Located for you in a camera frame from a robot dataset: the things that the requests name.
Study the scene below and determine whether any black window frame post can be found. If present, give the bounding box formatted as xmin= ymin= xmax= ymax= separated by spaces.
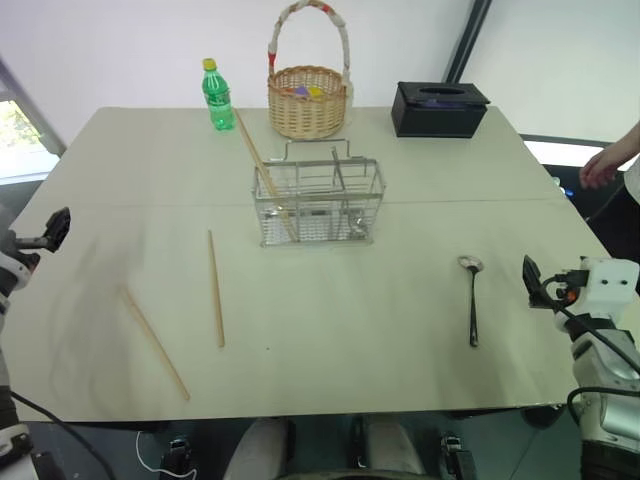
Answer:
xmin=443 ymin=0 xmax=494 ymax=84

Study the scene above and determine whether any wicker basket with wrapped handle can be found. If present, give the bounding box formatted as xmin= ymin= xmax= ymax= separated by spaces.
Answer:
xmin=265 ymin=0 xmax=356 ymax=142

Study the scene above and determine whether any bystander white shirt torso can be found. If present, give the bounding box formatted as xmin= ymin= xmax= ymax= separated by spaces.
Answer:
xmin=623 ymin=155 xmax=640 ymax=202

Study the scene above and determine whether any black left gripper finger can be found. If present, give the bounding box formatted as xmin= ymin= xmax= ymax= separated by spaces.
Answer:
xmin=44 ymin=228 xmax=70 ymax=253
xmin=47 ymin=206 xmax=72 ymax=236

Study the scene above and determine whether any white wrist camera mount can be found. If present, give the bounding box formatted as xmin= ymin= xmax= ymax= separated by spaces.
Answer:
xmin=573 ymin=256 xmax=640 ymax=315
xmin=0 ymin=249 xmax=37 ymax=292

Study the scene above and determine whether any black tissue box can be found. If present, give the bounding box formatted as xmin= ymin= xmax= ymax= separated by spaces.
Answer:
xmin=390 ymin=80 xmax=492 ymax=140

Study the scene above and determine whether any grey rounded robot leg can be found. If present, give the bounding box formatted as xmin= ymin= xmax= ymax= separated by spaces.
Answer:
xmin=357 ymin=414 xmax=417 ymax=474
xmin=233 ymin=416 xmax=297 ymax=480

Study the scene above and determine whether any green plastic bottle yellow cap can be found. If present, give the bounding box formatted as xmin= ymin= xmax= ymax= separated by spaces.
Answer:
xmin=201 ymin=57 xmax=237 ymax=133

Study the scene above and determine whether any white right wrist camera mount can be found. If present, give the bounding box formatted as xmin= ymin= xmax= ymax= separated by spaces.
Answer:
xmin=573 ymin=256 xmax=640 ymax=315

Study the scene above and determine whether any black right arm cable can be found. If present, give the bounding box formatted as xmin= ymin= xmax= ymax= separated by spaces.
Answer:
xmin=542 ymin=273 xmax=640 ymax=377

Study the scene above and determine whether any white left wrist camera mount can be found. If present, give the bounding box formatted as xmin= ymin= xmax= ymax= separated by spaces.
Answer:
xmin=0 ymin=249 xmax=37 ymax=292

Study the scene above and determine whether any wooden chopstick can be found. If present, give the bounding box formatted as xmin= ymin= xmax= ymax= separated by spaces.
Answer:
xmin=121 ymin=286 xmax=192 ymax=402
xmin=232 ymin=107 xmax=299 ymax=244
xmin=207 ymin=229 xmax=226 ymax=349

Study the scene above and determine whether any bystander bare hand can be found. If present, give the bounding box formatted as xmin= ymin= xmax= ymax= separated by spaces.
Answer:
xmin=579 ymin=147 xmax=627 ymax=191

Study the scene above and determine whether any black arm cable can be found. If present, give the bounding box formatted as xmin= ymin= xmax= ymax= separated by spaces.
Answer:
xmin=8 ymin=390 xmax=117 ymax=480
xmin=542 ymin=273 xmax=640 ymax=377

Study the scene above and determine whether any metal wire cutlery rack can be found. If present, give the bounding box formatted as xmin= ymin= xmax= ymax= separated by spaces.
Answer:
xmin=251 ymin=138 xmax=387 ymax=249

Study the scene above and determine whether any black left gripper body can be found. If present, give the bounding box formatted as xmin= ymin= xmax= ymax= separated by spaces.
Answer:
xmin=13 ymin=232 xmax=52 ymax=252

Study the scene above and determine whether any thin white cable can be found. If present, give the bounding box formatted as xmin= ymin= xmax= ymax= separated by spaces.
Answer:
xmin=135 ymin=429 xmax=197 ymax=477

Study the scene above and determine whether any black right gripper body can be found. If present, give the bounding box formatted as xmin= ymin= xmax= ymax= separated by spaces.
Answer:
xmin=541 ymin=269 xmax=582 ymax=307

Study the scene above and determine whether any black strap buckle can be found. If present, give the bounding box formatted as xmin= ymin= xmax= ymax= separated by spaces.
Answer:
xmin=438 ymin=433 xmax=477 ymax=480
xmin=158 ymin=436 xmax=195 ymax=480

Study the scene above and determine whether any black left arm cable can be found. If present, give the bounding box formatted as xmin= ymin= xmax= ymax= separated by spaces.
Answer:
xmin=8 ymin=390 xmax=117 ymax=480

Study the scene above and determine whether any metal spoon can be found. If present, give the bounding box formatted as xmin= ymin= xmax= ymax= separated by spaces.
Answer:
xmin=456 ymin=254 xmax=485 ymax=349

